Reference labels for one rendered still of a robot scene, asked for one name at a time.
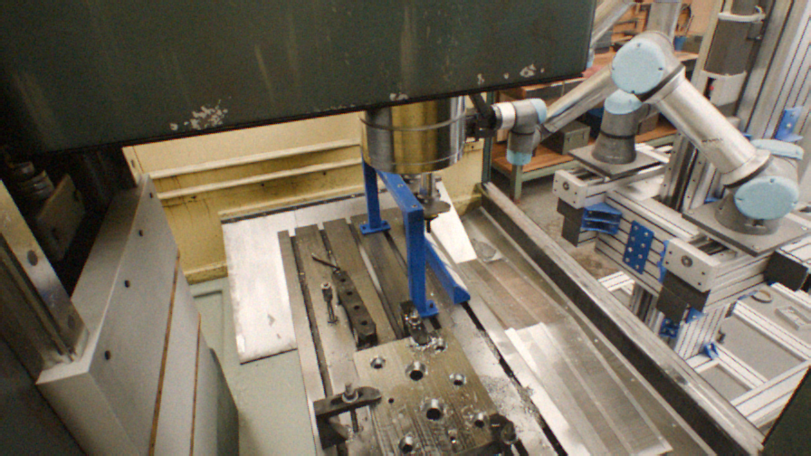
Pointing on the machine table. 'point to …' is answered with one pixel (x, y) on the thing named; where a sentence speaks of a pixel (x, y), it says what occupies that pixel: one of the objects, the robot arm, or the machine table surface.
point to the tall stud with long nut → (329, 300)
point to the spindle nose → (414, 136)
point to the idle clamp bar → (366, 334)
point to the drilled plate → (426, 438)
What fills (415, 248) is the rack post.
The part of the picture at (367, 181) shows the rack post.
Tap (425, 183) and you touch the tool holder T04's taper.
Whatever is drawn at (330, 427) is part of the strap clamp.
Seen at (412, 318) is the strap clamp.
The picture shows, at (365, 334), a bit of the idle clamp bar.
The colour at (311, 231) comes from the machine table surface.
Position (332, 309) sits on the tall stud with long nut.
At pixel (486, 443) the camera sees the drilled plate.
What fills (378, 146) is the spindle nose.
